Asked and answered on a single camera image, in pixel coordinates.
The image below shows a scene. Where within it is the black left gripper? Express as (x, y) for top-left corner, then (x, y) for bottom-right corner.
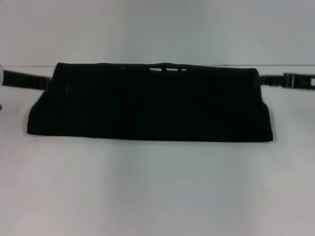
(2, 69), (57, 92)

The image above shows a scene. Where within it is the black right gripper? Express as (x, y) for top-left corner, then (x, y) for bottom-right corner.
(256, 72), (315, 89)

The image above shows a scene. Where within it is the black t-shirt with FREE print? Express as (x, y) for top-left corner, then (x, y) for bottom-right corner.
(26, 61), (273, 143)

